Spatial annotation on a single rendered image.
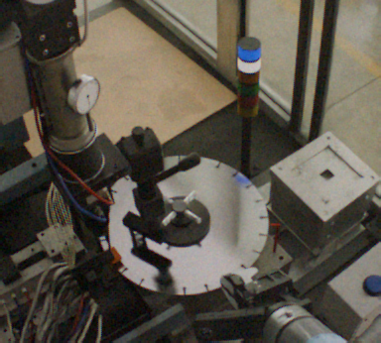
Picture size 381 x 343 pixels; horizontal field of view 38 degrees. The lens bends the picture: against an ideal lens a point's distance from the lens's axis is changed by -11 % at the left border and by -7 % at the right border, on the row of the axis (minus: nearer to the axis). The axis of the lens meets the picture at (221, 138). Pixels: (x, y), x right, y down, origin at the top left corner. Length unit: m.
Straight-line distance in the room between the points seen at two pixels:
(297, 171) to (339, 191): 0.11
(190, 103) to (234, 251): 0.62
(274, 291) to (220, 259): 0.23
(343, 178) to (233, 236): 0.30
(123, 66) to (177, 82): 0.18
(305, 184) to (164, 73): 0.63
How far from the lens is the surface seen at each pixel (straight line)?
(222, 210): 1.17
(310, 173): 1.30
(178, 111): 1.62
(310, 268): 1.33
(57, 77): 0.73
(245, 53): 1.18
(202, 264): 1.10
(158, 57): 1.79
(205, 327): 0.89
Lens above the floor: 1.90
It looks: 48 degrees down
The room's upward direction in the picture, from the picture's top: straight up
